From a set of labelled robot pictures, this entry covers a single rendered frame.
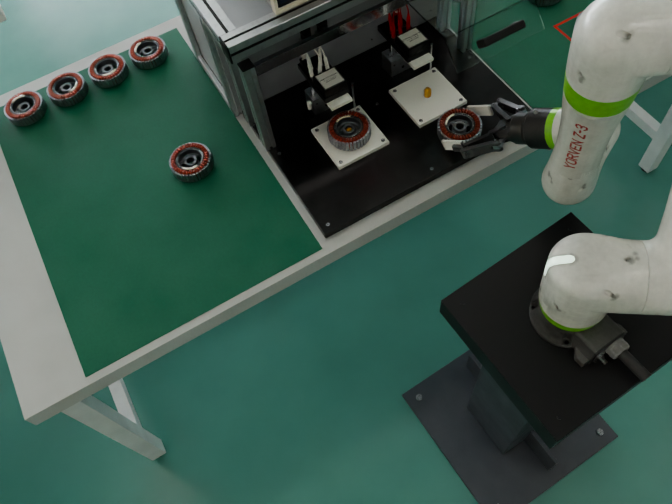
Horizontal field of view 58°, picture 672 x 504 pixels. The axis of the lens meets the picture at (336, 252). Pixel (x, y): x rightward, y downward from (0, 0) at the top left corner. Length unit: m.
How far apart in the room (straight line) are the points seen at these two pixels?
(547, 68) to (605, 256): 0.84
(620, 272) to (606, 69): 0.34
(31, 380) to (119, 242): 0.38
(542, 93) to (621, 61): 0.83
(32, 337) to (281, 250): 0.61
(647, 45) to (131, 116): 1.36
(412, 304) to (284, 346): 0.48
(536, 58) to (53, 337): 1.45
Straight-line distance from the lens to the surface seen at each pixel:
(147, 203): 1.66
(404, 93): 1.71
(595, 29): 0.97
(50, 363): 1.56
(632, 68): 0.98
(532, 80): 1.81
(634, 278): 1.13
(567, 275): 1.11
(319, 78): 1.57
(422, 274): 2.27
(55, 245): 1.70
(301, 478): 2.07
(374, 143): 1.60
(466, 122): 1.64
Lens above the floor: 2.02
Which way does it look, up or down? 60 degrees down
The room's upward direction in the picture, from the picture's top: 11 degrees counter-clockwise
